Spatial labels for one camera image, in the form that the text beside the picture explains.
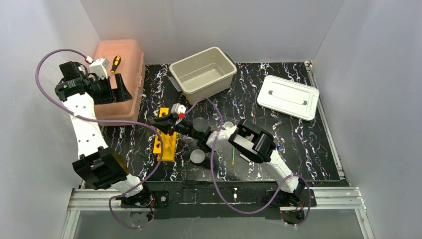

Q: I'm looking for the yellow test tube rack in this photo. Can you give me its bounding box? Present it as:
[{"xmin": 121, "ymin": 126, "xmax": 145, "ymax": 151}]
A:
[{"xmin": 153, "ymin": 129, "xmax": 178, "ymax": 162}]

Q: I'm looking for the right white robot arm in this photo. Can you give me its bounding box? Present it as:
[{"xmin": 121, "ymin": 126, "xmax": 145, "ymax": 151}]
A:
[{"xmin": 148, "ymin": 113, "xmax": 305, "ymax": 206}]

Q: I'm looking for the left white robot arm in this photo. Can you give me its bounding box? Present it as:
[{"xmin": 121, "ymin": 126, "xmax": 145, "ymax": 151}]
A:
[{"xmin": 55, "ymin": 61, "xmax": 143, "ymax": 198}]

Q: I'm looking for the pink plastic storage box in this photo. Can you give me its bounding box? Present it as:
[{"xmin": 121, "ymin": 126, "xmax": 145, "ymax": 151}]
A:
[{"xmin": 95, "ymin": 39, "xmax": 146, "ymax": 121}]

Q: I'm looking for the small glass beaker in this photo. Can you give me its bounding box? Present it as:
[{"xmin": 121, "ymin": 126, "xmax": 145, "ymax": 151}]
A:
[{"xmin": 179, "ymin": 134, "xmax": 198, "ymax": 147}]

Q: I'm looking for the right yellow black screwdriver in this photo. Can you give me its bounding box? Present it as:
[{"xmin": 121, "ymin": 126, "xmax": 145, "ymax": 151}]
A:
[{"xmin": 110, "ymin": 55, "xmax": 121, "ymax": 78}]

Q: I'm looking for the white ceramic evaporating dish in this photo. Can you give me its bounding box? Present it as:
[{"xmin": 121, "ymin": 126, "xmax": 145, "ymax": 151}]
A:
[{"xmin": 190, "ymin": 149, "xmax": 206, "ymax": 164}]

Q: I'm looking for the small white crucible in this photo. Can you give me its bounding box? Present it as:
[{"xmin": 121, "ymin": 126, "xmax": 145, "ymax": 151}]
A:
[{"xmin": 223, "ymin": 121, "xmax": 234, "ymax": 129}]

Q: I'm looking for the beige plastic bin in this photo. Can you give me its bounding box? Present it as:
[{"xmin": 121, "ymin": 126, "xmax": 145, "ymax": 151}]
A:
[{"xmin": 169, "ymin": 46, "xmax": 237, "ymax": 105}]

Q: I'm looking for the white clay triangle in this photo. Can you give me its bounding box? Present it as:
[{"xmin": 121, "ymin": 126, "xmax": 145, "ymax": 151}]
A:
[{"xmin": 239, "ymin": 154, "xmax": 251, "ymax": 163}]

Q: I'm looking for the white bin lid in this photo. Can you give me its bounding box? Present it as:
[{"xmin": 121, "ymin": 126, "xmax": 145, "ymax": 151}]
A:
[{"xmin": 257, "ymin": 75, "xmax": 319, "ymax": 121}]

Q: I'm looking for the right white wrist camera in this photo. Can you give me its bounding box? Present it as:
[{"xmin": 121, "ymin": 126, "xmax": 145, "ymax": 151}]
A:
[{"xmin": 170, "ymin": 103, "xmax": 187, "ymax": 125}]

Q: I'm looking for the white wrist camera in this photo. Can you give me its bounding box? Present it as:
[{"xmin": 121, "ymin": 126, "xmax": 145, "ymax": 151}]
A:
[
  {"xmin": 170, "ymin": 103, "xmax": 187, "ymax": 125},
  {"xmin": 89, "ymin": 58, "xmax": 109, "ymax": 79}
]

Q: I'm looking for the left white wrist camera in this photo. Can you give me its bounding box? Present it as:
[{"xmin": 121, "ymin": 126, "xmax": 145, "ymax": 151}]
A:
[{"xmin": 89, "ymin": 58, "xmax": 109, "ymax": 79}]

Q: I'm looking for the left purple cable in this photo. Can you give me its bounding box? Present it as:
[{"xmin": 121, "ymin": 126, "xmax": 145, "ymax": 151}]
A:
[{"xmin": 35, "ymin": 48, "xmax": 164, "ymax": 230}]

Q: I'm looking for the purple cable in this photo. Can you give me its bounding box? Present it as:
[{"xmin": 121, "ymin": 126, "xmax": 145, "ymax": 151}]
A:
[
  {"xmin": 183, "ymin": 97, "xmax": 312, "ymax": 228},
  {"xmin": 35, "ymin": 48, "xmax": 164, "ymax": 230}
]

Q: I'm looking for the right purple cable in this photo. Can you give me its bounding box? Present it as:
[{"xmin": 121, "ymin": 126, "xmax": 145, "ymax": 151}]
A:
[{"xmin": 183, "ymin": 97, "xmax": 312, "ymax": 228}]

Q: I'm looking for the aluminium frame rail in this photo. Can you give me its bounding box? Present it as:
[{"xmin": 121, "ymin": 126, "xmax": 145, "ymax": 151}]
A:
[{"xmin": 61, "ymin": 61, "xmax": 375, "ymax": 239}]

